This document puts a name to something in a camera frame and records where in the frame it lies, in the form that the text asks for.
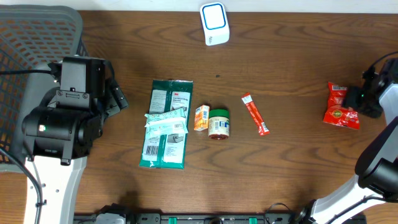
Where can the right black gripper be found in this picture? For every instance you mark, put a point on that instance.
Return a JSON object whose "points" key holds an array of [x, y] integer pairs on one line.
{"points": [[352, 93]]}

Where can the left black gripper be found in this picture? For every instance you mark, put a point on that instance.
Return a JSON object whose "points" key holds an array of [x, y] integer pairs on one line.
{"points": [[114, 96]]}

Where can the red snack bag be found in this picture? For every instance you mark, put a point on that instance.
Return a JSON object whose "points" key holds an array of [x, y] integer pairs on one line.
{"points": [[336, 114]]}

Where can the green 3M gloves package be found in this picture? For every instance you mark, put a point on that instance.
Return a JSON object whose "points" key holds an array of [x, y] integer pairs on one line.
{"points": [[167, 151]]}

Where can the red instant coffee stick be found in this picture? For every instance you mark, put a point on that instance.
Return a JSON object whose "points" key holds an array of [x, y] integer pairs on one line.
{"points": [[255, 114]]}

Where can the orange snack packet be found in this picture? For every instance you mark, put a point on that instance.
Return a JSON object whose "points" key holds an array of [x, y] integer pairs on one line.
{"points": [[201, 118]]}

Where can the green lid jar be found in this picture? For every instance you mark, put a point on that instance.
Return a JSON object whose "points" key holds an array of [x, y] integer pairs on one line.
{"points": [[218, 126]]}

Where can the pale green wipes pack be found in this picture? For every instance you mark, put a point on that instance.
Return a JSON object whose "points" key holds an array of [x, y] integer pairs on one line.
{"points": [[171, 122]]}

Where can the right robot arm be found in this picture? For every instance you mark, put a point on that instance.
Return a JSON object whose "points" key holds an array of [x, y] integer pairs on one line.
{"points": [[375, 178]]}

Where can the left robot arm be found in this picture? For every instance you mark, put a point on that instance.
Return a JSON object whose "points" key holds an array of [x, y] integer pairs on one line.
{"points": [[62, 120]]}

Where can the white barcode scanner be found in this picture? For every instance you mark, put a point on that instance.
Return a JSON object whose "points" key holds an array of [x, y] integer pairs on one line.
{"points": [[215, 23]]}

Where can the grey plastic mesh basket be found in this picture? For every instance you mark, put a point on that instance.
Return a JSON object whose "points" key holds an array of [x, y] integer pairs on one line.
{"points": [[31, 37]]}

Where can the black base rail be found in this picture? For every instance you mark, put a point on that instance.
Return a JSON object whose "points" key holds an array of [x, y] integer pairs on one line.
{"points": [[155, 218]]}

